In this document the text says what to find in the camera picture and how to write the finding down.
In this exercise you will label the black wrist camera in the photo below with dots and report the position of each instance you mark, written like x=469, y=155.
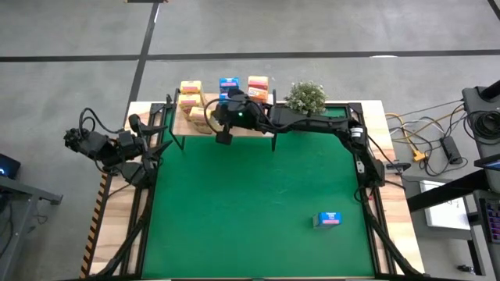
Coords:
x=134, y=122
x=224, y=138

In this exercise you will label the black monitor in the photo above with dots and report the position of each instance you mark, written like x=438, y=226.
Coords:
x=8, y=166

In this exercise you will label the backlit keyboard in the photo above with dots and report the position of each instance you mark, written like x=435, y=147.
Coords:
x=494, y=220

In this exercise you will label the black desk bar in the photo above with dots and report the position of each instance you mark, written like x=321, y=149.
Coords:
x=441, y=193

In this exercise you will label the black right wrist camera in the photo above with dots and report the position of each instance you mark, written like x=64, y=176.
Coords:
x=224, y=138

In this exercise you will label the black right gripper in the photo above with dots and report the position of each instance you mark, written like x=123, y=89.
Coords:
x=234, y=114

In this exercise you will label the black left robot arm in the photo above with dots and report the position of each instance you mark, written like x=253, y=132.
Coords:
x=97, y=144

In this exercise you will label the blue Rice Krispies box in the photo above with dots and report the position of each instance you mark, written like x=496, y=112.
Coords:
x=223, y=96
x=327, y=219
x=229, y=84

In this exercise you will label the yellow Corn Pops box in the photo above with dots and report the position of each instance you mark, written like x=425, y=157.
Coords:
x=189, y=100
x=200, y=119
x=191, y=86

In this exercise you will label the grey equipment stand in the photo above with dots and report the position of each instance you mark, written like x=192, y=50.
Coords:
x=472, y=101

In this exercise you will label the green table mat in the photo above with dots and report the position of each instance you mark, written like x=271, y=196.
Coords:
x=254, y=214

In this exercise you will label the black power strip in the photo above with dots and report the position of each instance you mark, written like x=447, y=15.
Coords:
x=452, y=150

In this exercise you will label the small black floor device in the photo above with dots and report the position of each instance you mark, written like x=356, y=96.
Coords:
x=466, y=268

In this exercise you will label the yellow black hazard tape strip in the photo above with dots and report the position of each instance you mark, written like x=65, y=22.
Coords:
x=93, y=230

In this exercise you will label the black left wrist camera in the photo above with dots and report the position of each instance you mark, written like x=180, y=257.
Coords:
x=134, y=122

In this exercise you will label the grey metal desk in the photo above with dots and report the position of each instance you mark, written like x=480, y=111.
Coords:
x=23, y=189

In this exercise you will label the white paper pad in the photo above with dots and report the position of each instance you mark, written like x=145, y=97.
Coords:
x=445, y=214

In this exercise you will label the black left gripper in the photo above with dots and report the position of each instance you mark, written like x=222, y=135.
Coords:
x=132, y=143

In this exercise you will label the green potted plant ribbed pot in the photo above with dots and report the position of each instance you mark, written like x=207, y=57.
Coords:
x=306, y=97

